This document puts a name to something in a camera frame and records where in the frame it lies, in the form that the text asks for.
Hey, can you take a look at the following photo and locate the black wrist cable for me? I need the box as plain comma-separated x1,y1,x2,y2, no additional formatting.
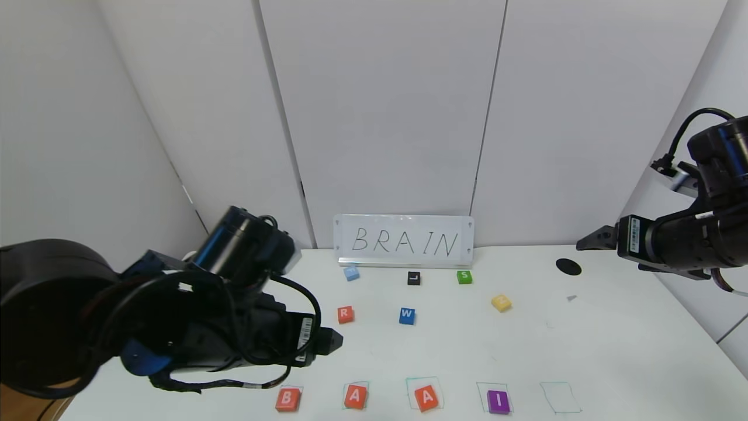
659,108,736,171
149,275,323,394

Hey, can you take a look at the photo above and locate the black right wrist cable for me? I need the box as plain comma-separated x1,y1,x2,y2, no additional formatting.
659,108,736,171

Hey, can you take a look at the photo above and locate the orange block letter B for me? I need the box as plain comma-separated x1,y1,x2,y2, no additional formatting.
275,387,302,413

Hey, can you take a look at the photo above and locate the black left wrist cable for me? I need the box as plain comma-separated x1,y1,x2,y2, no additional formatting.
149,275,323,394

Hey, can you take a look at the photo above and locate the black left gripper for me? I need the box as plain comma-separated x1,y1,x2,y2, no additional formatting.
251,293,344,368

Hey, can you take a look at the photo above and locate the white BRAIN sign board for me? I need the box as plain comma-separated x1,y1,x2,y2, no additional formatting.
333,214,475,270

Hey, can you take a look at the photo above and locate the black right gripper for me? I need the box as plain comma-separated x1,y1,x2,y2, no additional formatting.
576,214,722,274

